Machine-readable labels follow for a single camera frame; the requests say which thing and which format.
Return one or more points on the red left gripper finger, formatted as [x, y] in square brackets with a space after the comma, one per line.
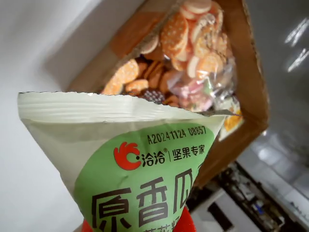
[87, 227]

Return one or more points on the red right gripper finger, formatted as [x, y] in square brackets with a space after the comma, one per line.
[189, 222]

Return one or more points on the green white sunflower seed packet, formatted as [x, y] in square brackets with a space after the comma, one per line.
[108, 145]

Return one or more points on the yellow snack packet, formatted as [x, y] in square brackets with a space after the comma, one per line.
[231, 123]

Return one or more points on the clear bag of pink candies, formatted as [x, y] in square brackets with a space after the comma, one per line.
[193, 91]

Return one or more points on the brown cardboard box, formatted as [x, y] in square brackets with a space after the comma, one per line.
[253, 96]

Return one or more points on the clear bag of round biscuits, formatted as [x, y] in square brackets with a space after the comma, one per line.
[173, 36]

